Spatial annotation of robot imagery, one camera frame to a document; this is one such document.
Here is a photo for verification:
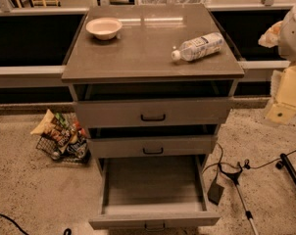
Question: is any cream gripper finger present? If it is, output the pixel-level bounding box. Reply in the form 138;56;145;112
258;21;282;48
264;65;296;124

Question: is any clear plastic water bottle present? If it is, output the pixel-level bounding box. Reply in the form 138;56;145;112
172;32;224;62

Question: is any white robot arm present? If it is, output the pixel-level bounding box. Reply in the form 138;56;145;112
258;4;296;125

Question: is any top grey drawer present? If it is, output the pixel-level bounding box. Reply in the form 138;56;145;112
74;80;232;127

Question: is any grey drawer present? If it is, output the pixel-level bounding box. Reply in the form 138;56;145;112
88;124;218;158
89;155;220;232
74;80;232;127

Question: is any grey drawer cabinet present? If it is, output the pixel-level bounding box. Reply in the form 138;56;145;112
61;3;246;168

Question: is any middle grey drawer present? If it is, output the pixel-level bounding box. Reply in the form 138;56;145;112
88;124;218;158

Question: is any bottom grey drawer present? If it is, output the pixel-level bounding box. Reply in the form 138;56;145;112
89;155;220;232

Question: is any black stand foot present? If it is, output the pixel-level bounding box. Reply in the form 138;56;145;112
275;154;296;186

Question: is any grey metal stand leg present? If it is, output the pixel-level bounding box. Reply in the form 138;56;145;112
218;164;259;235

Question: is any black power adapter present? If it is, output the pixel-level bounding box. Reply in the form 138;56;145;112
208;177;224;205

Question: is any white bowl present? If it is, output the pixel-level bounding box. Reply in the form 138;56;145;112
86;18;123;40

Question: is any brown snack bag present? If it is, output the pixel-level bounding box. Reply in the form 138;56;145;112
43;117;73;154

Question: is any yellow chip bag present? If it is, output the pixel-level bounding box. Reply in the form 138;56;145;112
30;110;54;135

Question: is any black wire basket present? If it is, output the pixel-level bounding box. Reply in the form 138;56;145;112
35;112;91;165

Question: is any black floor cable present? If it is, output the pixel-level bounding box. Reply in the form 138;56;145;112
0;203;73;235

